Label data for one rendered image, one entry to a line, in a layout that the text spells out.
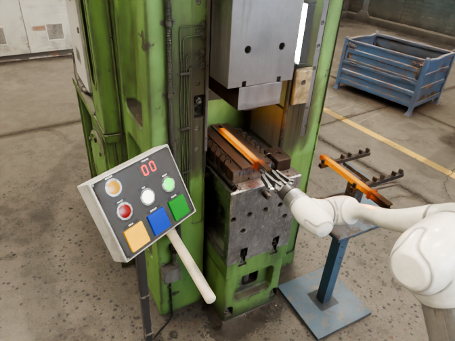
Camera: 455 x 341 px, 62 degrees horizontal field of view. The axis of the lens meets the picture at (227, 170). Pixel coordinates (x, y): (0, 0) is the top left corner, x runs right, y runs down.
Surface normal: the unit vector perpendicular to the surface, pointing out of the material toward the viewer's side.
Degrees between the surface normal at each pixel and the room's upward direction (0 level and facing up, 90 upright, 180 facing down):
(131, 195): 60
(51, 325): 0
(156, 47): 90
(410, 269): 85
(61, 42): 90
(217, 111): 90
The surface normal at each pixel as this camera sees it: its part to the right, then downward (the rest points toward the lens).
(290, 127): 0.47, 0.50
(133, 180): 0.72, -0.11
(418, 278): -0.87, 0.15
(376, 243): 0.05, -0.84
